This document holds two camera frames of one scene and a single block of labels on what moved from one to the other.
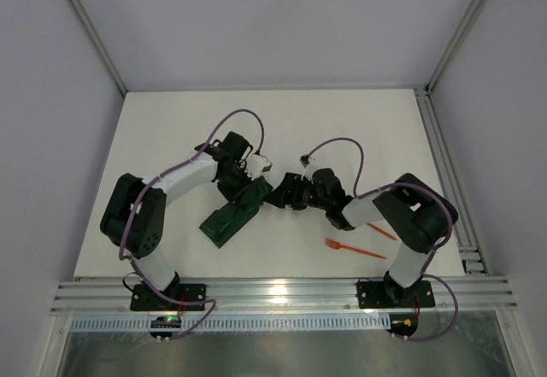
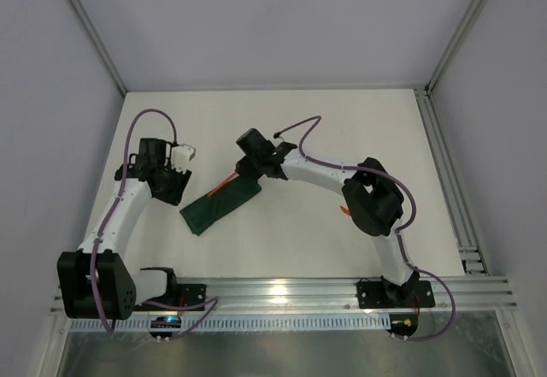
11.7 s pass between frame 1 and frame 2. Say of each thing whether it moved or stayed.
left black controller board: stayed
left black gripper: moved
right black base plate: stayed
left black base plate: stayed
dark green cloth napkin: moved
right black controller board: stayed
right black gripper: moved
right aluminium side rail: stayed
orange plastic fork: moved
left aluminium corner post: stayed
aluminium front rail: stayed
